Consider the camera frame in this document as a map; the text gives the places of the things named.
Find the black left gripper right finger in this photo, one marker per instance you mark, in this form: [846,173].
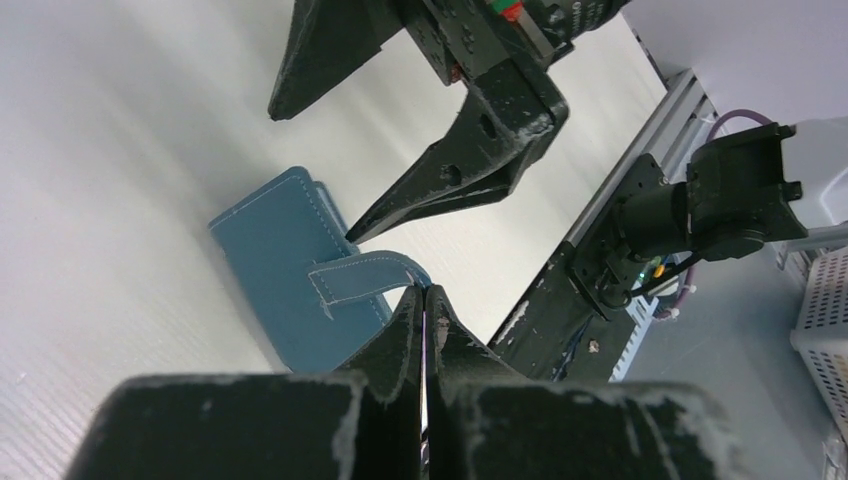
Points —
[487,421]

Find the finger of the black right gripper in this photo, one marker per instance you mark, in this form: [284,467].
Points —
[328,41]
[508,119]

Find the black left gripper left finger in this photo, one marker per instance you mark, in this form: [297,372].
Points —
[359,421]

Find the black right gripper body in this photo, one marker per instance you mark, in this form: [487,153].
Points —
[462,40]

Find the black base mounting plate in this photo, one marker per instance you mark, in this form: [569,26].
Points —
[568,325]

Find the white perforated basket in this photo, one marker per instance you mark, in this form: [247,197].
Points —
[820,336]

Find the white slotted cable duct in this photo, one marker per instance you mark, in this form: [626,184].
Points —
[641,311]

